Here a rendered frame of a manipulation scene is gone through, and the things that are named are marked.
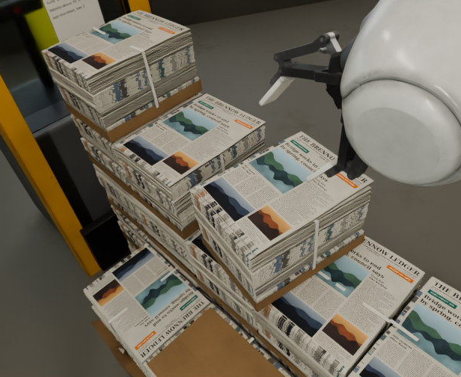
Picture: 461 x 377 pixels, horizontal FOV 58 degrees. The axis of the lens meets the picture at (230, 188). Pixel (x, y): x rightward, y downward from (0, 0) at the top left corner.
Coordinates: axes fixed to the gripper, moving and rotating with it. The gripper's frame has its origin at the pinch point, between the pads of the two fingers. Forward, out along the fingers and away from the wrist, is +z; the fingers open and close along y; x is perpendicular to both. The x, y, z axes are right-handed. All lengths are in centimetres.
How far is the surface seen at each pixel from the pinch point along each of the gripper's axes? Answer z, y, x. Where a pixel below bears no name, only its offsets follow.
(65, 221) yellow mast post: 155, -38, -11
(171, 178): 55, -14, 3
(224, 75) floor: 235, -121, 174
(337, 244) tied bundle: 43, 24, 31
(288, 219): 34.1, 11.2, 15.1
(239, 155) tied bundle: 57, -12, 28
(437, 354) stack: 30, 55, 29
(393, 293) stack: 38, 41, 35
